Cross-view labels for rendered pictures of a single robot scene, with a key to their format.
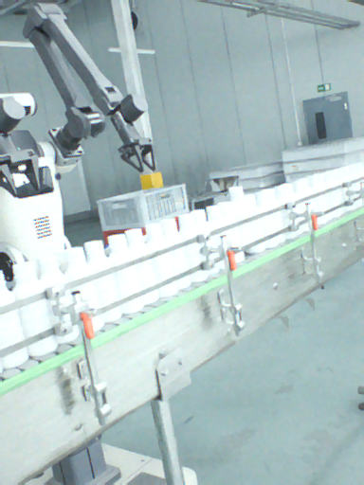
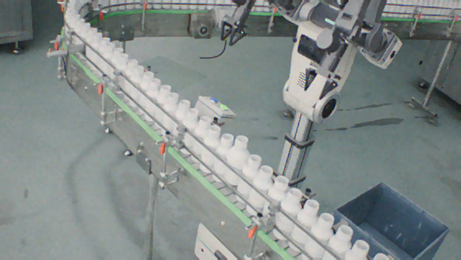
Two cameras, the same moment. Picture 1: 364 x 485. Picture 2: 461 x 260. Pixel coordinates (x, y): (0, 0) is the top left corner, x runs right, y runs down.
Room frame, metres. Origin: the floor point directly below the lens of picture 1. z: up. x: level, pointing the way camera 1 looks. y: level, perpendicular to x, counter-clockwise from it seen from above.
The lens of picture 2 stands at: (1.55, -1.35, 1.96)
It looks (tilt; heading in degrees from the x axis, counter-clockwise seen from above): 32 degrees down; 94
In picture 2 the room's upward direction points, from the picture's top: 11 degrees clockwise
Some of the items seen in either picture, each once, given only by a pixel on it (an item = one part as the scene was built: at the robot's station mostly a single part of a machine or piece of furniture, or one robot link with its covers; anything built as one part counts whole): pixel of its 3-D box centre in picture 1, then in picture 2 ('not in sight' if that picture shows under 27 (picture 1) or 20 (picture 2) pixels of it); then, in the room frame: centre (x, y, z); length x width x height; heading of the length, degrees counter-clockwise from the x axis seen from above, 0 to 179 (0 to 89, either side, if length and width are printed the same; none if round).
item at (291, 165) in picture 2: not in sight; (290, 170); (1.74, 0.48, 0.66); 0.11 x 0.11 x 0.40; 50
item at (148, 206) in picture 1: (144, 206); not in sight; (4.07, 0.23, 1.00); 0.61 x 0.41 x 0.22; 147
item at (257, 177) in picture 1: (257, 194); not in sight; (9.18, -1.38, 0.50); 1.23 x 1.05 x 1.00; 138
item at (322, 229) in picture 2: (300, 206); (318, 239); (1.78, -0.40, 1.08); 0.06 x 0.06 x 0.17
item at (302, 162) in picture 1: (332, 181); not in sight; (8.21, -2.39, 0.59); 1.24 x 1.03 x 1.17; 142
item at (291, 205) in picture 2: (282, 212); (288, 214); (1.69, -0.33, 1.08); 0.06 x 0.06 x 0.17
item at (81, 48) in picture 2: not in sight; (70, 68); (0.63, 0.45, 0.96); 0.23 x 0.10 x 0.27; 50
